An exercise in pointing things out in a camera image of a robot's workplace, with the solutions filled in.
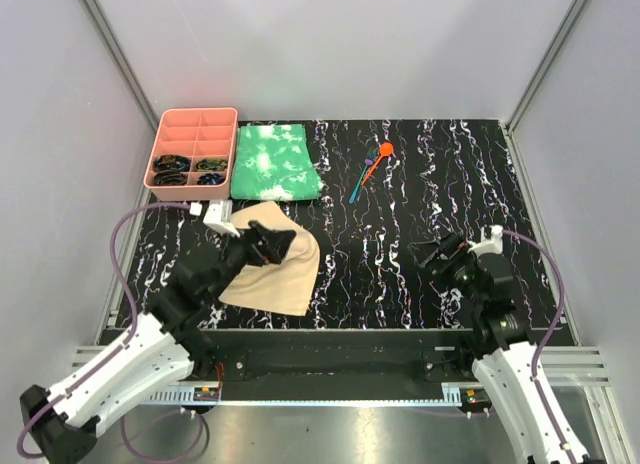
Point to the yellow green coiled band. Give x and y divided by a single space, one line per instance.
211 164

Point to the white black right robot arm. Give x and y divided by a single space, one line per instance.
502 354

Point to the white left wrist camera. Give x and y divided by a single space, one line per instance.
217 216

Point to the dark coiled band top-left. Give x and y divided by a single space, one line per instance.
171 162

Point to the blue coiled band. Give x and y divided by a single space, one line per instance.
211 179

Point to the dark coiled band bottom-left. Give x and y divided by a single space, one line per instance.
169 178

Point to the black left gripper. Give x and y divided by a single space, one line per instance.
274 246

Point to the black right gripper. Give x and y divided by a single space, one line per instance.
452 245

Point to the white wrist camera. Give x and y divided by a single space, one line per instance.
491 241
217 216

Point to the beige cloth napkin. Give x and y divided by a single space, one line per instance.
286 288

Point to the pink compartment tray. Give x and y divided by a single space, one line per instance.
195 133

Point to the teal plastic utensil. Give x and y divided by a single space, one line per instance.
364 174

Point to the orange plastic spoon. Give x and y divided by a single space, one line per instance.
385 150

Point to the aluminium front frame rail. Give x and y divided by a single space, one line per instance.
444 386

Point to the green white tie-dye cloth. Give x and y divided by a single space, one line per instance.
273 164

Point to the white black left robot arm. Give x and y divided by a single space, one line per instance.
163 345

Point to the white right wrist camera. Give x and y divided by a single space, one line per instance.
491 241

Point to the black marble pattern mat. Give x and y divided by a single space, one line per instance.
444 176

